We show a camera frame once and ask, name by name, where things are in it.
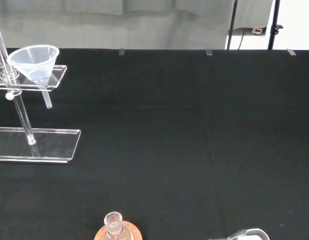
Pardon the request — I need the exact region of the grey curtain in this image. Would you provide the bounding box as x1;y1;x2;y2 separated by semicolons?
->
0;0;274;50

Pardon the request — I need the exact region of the black bench cloth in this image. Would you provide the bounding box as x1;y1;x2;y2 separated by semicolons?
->
0;47;309;240

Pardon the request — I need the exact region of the black tripod pole with clamp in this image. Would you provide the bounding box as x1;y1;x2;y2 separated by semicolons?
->
267;0;284;51

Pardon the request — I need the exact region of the clear acrylic funnel stand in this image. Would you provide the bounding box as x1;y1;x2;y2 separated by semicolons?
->
0;19;82;165

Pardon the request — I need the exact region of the clear round-bottom flask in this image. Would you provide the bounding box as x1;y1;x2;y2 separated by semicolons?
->
103;211;135;240

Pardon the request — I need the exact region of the cork ring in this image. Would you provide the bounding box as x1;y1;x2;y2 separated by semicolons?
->
93;219;143;240

